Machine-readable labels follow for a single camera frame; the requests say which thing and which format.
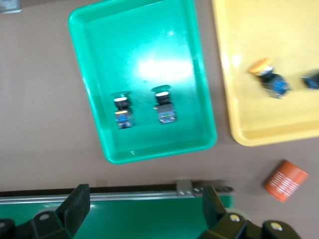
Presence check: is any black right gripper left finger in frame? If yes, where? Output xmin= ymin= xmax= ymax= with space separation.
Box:
xmin=0 ymin=183 xmax=90 ymax=239

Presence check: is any yellow plastic tray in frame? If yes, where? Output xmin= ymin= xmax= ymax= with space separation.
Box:
xmin=211 ymin=0 xmax=319 ymax=147

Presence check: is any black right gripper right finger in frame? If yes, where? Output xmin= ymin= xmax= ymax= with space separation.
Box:
xmin=199 ymin=185 xmax=300 ymax=239

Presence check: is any green mushroom push button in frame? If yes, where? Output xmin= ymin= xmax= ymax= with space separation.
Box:
xmin=151 ymin=84 xmax=177 ymax=125
xmin=110 ymin=91 xmax=137 ymax=130

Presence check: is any green conveyor belt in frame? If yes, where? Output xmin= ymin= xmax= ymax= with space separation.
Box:
xmin=0 ymin=179 xmax=235 ymax=239

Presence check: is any yellow mushroom push button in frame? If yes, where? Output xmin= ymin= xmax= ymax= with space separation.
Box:
xmin=300 ymin=69 xmax=319 ymax=91
xmin=248 ymin=57 xmax=292 ymax=100

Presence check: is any green plastic tray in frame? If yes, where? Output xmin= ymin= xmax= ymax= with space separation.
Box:
xmin=67 ymin=0 xmax=218 ymax=165

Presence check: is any orange 4680 cylinder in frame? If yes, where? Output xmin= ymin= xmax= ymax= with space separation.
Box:
xmin=263 ymin=159 xmax=310 ymax=204

